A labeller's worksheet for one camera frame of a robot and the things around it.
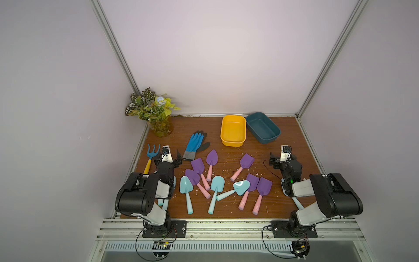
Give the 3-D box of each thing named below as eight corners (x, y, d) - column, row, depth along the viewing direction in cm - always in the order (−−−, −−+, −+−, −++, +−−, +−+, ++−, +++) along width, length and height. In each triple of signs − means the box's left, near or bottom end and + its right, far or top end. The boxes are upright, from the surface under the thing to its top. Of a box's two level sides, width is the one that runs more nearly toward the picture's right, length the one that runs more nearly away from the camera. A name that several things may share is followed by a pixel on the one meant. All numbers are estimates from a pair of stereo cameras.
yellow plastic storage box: (221, 147, 105) (221, 142, 100) (220, 120, 120) (220, 114, 115) (247, 147, 105) (249, 141, 100) (243, 120, 120) (244, 114, 115)
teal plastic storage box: (260, 148, 105) (262, 142, 100) (241, 123, 119) (242, 117, 114) (281, 139, 109) (284, 133, 104) (260, 116, 124) (262, 110, 119)
